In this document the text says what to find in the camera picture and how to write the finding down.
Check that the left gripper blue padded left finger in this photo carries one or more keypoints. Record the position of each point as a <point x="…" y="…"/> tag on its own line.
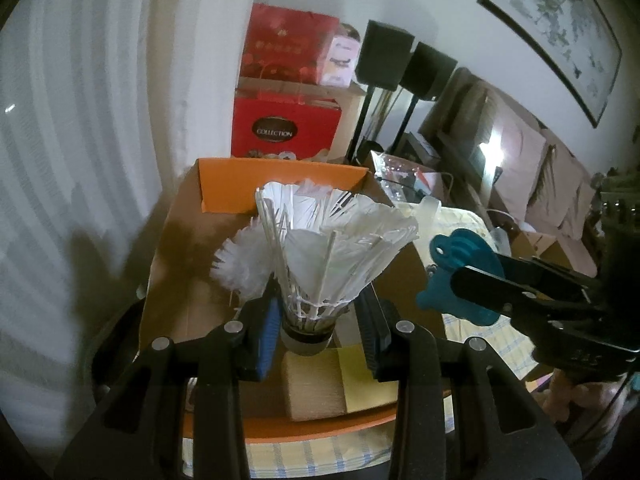
<point x="152" y="388"/>

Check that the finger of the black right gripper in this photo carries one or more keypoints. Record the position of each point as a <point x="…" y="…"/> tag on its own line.
<point x="540" y="269"/>
<point x="511" y="299"/>

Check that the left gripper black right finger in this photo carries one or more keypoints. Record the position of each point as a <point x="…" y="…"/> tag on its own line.
<point x="461" y="412"/>

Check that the white feather shuttlecock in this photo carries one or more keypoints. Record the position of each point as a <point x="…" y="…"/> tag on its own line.
<point x="328" y="245"/>

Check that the white fluffy duster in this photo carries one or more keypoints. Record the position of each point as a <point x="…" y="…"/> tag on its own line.
<point x="243" y="264"/>

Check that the person right hand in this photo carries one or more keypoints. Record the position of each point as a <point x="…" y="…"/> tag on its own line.
<point x="591" y="398"/>

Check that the large open cardboard box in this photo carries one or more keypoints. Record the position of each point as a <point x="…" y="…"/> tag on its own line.
<point x="543" y="246"/>

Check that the yellow plaid tablecloth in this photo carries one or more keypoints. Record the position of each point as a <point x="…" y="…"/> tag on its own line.
<point x="363" y="449"/>

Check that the brown bed headboard cushion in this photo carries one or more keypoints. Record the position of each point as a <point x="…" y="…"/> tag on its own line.
<point x="539" y="182"/>

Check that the orange cardboard box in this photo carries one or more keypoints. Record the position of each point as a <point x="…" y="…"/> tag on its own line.
<point x="191" y="291"/>

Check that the bright lamp device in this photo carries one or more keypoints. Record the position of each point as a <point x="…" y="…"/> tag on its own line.
<point x="487" y="154"/>

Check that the yellow sponge block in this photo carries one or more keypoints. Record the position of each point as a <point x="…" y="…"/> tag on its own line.
<point x="333" y="383"/>

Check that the clutter box with plastic bags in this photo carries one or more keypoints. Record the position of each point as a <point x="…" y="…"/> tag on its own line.
<point x="405" y="181"/>

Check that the black speaker right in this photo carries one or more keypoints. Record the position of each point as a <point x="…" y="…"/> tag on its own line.
<point x="425" y="78"/>

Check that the framed landscape painting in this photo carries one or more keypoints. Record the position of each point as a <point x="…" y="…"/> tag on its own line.
<point x="575" y="39"/>

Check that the red collection gift box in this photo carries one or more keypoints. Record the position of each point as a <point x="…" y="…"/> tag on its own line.
<point x="283" y="125"/>

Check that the white pink tissue pack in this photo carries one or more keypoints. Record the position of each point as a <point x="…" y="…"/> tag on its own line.
<point x="341" y="60"/>

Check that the red patterned gift bag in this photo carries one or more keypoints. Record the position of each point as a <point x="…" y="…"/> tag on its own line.
<point x="286" y="44"/>

